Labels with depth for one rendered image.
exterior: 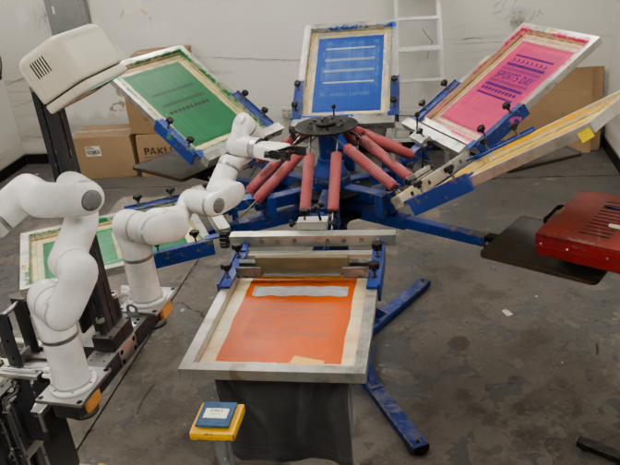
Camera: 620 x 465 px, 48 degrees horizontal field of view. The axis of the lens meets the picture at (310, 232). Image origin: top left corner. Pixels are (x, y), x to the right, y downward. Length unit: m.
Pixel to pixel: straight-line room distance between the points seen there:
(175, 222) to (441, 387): 1.89
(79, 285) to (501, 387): 2.40
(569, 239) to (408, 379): 1.40
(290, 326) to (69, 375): 0.79
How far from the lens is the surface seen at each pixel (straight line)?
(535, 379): 3.71
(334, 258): 2.57
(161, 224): 2.13
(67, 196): 1.70
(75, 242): 1.81
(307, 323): 2.39
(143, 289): 2.25
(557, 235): 2.61
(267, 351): 2.28
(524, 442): 3.36
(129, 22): 7.03
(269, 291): 2.59
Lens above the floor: 2.26
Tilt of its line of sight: 26 degrees down
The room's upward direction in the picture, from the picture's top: 6 degrees counter-clockwise
